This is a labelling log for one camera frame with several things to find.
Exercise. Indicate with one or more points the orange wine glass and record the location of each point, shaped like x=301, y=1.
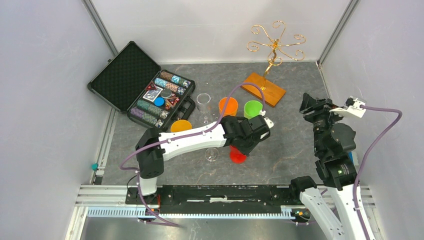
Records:
x=231, y=108

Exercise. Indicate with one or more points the black poker chip case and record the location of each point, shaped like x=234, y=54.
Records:
x=125, y=79

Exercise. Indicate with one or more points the yellow wine glass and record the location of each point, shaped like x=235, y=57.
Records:
x=180, y=125

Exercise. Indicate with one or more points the clear wine glass back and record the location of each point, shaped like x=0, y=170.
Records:
x=211, y=154

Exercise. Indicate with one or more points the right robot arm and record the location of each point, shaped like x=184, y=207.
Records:
x=333, y=141

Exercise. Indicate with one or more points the blue round chip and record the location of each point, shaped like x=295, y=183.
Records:
x=159, y=101

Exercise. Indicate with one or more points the clear wine glass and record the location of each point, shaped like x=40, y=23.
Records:
x=211, y=154
x=203, y=104

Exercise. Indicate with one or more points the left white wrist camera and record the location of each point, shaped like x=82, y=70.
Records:
x=269, y=122

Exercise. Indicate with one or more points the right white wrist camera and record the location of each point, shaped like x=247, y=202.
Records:
x=353, y=107

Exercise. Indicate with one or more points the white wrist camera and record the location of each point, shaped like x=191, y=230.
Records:
x=353, y=107
x=269, y=122

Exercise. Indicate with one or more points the playing card deck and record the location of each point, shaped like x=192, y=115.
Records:
x=151, y=95

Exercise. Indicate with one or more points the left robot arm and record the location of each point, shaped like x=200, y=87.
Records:
x=155, y=148

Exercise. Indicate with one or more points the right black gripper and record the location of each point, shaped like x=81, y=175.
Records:
x=321, y=106

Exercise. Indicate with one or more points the red wine glass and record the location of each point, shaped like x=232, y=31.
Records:
x=236, y=156

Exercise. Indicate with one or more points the green blue toy bricks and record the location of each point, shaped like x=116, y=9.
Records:
x=354, y=158

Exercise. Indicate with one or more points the green wine glass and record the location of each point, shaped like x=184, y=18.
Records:
x=252, y=109

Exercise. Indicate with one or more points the clear wine glass front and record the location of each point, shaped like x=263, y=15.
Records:
x=203, y=104

